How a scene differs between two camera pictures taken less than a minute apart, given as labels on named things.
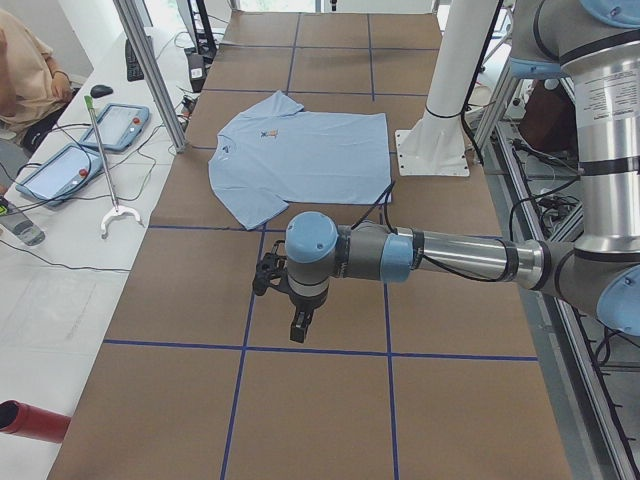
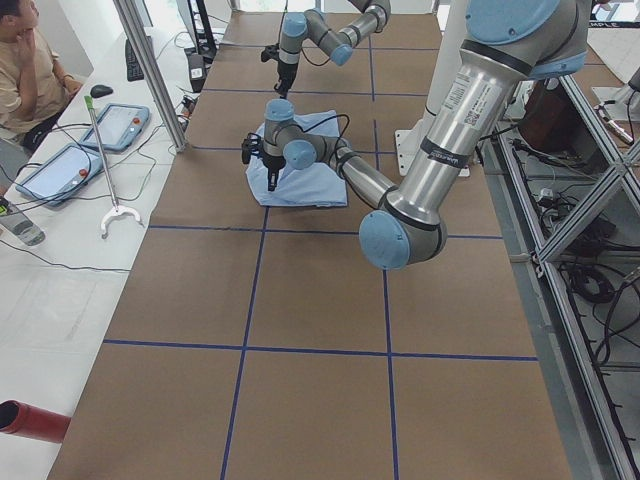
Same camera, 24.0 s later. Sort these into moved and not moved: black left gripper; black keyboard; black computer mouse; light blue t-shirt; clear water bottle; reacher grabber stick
Moved: light blue t-shirt; black left gripper
Not moved: reacher grabber stick; clear water bottle; black keyboard; black computer mouse
